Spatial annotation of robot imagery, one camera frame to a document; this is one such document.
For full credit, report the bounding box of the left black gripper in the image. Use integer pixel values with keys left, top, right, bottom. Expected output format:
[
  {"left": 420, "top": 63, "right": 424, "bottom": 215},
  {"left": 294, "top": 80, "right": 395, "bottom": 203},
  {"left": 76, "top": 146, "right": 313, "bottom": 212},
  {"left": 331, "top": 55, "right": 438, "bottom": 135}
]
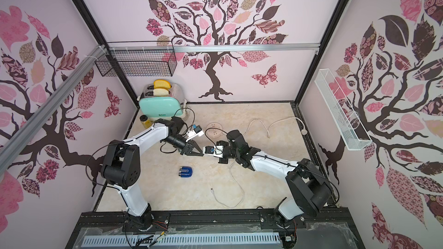
[{"left": 162, "top": 134, "right": 203, "bottom": 157}]

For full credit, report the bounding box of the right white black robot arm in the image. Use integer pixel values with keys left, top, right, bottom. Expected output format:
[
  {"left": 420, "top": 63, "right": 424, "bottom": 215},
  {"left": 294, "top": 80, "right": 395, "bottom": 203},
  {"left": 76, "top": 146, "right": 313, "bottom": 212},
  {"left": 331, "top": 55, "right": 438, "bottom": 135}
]
[{"left": 204, "top": 130, "right": 333, "bottom": 228}]

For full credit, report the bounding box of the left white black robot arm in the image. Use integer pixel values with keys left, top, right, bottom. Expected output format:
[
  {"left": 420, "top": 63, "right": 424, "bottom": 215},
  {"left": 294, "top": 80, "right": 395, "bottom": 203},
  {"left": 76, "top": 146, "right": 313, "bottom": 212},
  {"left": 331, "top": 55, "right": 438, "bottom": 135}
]
[{"left": 101, "top": 116, "right": 203, "bottom": 230}]

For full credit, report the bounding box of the round pink power strip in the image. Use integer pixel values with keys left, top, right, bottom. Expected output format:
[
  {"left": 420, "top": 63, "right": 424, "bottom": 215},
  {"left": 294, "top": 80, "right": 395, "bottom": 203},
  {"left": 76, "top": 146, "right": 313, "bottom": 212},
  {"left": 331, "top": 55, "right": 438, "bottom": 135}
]
[{"left": 205, "top": 122, "right": 225, "bottom": 138}]

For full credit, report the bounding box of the mint green toaster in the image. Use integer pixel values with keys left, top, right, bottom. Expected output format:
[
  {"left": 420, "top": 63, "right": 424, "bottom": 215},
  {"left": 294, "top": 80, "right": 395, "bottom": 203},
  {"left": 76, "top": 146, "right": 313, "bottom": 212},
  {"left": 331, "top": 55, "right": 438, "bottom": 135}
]
[{"left": 138, "top": 83, "right": 187, "bottom": 121}]

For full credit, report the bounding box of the yellow juice bottle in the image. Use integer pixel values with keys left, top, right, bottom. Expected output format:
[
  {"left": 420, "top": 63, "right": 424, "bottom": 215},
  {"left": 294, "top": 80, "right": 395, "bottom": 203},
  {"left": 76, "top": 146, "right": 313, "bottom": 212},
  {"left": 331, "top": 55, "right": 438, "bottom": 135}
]
[{"left": 139, "top": 115, "right": 152, "bottom": 129}]

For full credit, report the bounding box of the pale bread slice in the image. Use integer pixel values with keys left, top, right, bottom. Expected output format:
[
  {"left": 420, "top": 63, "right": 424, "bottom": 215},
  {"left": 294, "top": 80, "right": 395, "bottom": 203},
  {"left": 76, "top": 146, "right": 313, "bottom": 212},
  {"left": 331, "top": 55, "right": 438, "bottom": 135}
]
[{"left": 153, "top": 88, "right": 170, "bottom": 96}]

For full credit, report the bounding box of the yellow bread slice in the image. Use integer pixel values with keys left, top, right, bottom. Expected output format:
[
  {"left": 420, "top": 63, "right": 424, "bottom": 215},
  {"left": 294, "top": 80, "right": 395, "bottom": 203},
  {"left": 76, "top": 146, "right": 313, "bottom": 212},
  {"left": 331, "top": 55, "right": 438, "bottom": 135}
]
[{"left": 153, "top": 79, "right": 172, "bottom": 89}]

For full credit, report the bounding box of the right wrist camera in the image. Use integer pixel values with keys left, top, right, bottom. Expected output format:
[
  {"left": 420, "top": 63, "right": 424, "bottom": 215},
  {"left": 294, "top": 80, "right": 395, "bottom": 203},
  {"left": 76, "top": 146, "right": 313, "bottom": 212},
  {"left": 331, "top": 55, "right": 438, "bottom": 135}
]
[{"left": 204, "top": 146, "right": 223, "bottom": 153}]

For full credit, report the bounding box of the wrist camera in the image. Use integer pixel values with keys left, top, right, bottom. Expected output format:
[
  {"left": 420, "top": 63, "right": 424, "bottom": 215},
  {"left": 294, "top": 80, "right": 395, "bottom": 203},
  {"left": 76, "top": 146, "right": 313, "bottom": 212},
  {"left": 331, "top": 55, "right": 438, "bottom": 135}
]
[
  {"left": 204, "top": 146, "right": 223, "bottom": 153},
  {"left": 186, "top": 124, "right": 204, "bottom": 142}
]

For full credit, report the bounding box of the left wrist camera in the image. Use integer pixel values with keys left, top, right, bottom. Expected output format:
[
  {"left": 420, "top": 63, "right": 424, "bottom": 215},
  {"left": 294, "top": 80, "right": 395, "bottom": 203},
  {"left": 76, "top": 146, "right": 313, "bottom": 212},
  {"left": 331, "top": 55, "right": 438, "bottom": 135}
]
[{"left": 186, "top": 124, "right": 204, "bottom": 142}]

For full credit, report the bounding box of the white toaster power cord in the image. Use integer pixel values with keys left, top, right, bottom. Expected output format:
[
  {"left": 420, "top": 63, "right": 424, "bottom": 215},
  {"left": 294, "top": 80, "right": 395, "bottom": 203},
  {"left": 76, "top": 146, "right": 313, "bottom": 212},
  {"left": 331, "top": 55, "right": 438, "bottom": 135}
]
[{"left": 172, "top": 103, "right": 192, "bottom": 125}]

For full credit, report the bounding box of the black wire wall basket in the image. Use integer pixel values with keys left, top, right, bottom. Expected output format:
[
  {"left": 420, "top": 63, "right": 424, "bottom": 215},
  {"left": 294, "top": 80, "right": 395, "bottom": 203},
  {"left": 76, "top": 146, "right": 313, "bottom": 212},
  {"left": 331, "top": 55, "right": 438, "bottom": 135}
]
[{"left": 95, "top": 41, "right": 178, "bottom": 77}]

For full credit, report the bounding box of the white slotted cable duct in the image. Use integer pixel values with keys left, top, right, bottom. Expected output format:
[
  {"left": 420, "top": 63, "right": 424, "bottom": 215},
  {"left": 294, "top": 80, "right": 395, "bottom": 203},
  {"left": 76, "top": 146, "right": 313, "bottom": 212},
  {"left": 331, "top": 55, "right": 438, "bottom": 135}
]
[{"left": 80, "top": 232, "right": 281, "bottom": 249}]

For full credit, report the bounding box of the back aluminium rail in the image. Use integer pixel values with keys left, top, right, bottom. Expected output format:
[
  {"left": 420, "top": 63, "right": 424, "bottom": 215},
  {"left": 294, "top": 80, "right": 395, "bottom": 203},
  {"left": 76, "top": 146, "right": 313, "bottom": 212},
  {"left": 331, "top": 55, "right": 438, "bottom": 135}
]
[{"left": 110, "top": 43, "right": 320, "bottom": 53}]

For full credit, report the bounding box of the aluminium rail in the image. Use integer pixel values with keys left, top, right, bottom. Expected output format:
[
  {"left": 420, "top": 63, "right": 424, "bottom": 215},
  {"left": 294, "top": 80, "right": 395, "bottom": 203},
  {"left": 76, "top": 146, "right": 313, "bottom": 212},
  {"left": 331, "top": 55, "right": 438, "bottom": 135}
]
[
  {"left": 110, "top": 43, "right": 320, "bottom": 53},
  {"left": 1, "top": 45, "right": 105, "bottom": 173}
]

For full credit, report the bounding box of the white wire wall basket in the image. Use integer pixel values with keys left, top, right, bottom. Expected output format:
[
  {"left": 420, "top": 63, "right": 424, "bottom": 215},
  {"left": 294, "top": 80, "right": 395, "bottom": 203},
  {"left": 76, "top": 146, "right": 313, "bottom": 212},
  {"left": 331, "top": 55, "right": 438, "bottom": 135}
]
[{"left": 314, "top": 69, "right": 372, "bottom": 151}]

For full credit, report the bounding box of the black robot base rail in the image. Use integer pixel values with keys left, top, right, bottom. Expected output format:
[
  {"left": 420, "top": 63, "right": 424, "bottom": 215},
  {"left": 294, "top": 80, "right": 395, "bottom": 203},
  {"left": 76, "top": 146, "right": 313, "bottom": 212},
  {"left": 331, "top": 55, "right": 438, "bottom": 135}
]
[{"left": 66, "top": 207, "right": 364, "bottom": 249}]

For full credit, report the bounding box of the left aluminium rail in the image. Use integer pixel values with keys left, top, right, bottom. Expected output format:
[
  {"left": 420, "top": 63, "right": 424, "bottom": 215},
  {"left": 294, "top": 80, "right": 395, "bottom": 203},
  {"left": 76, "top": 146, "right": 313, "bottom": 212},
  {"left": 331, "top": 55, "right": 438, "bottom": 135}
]
[{"left": 1, "top": 45, "right": 105, "bottom": 173}]

